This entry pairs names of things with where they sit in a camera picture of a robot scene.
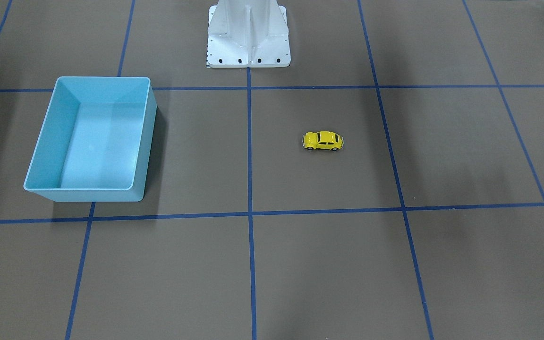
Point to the yellow beetle toy car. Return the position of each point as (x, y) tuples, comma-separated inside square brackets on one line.
[(327, 140)]

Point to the light blue plastic bin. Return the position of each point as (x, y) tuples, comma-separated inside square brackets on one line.
[(95, 141)]

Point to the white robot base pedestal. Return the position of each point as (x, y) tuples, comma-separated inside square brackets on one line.
[(248, 34)]

